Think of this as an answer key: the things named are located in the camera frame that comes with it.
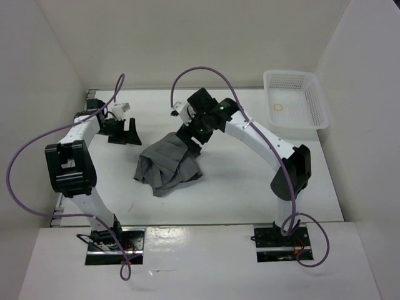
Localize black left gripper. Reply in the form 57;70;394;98
97;117;141;146

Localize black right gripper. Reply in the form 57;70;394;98
175;111;213;154

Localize grey skirt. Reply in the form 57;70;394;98
134;132;203;198

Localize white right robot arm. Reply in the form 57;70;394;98
171;88;311;246

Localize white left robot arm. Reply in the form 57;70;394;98
44;99;142;250

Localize orange rubber band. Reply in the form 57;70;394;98
273;103;283;111

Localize white plastic mesh basket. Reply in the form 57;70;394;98
263;70;329;131

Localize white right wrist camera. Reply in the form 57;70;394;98
171;101;196;126

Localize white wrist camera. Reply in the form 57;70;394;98
171;101;196;126
111;102;131;121

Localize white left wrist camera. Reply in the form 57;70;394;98
111;102;131;121

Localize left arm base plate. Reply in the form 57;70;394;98
76;229;145;266

